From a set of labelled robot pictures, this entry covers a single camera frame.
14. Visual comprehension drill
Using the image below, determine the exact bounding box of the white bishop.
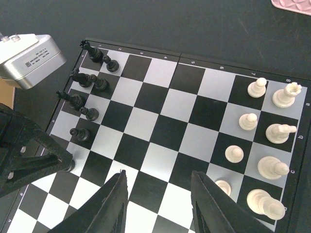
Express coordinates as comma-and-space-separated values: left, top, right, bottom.
258, 156, 290, 180

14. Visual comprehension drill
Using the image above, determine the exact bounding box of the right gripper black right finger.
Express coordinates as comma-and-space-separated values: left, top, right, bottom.
191, 171, 272, 233

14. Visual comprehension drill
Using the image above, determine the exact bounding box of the black white chessboard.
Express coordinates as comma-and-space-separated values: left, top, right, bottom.
2, 39, 311, 233

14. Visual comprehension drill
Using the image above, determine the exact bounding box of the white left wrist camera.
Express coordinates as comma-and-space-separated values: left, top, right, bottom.
0, 33, 66, 89

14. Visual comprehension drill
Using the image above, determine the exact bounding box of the pink patterned tray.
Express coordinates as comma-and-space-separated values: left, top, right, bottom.
271, 0, 311, 16

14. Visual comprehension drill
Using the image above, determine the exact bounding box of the black bishop piece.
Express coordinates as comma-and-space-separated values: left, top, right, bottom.
56, 91, 86, 111

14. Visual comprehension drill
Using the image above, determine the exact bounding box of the black pawn on board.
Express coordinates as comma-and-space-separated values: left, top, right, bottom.
103, 55, 119, 72

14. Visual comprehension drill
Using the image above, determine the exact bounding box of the black chess piece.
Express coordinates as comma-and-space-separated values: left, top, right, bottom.
69, 68, 95, 88

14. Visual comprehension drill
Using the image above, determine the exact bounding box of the black rook piece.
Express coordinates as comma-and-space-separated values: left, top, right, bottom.
80, 40, 104, 63

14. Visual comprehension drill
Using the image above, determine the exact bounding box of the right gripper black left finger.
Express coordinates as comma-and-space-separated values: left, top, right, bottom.
55, 170, 128, 233

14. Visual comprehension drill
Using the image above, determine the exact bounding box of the yellow bear tin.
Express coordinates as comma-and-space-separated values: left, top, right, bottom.
0, 79, 15, 109

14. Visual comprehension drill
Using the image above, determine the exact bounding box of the white pawn far row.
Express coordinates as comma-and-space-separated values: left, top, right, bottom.
247, 78, 267, 98

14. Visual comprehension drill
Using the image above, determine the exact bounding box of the white rook far corner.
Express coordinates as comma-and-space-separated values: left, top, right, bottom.
272, 82, 302, 108

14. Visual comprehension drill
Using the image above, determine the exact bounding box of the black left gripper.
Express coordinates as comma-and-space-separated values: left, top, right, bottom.
0, 103, 75, 197

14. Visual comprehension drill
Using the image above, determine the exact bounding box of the white knight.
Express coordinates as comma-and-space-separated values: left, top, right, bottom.
265, 124, 297, 144

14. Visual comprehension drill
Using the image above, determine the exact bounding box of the white queen piece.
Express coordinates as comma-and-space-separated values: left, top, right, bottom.
246, 189, 286, 220

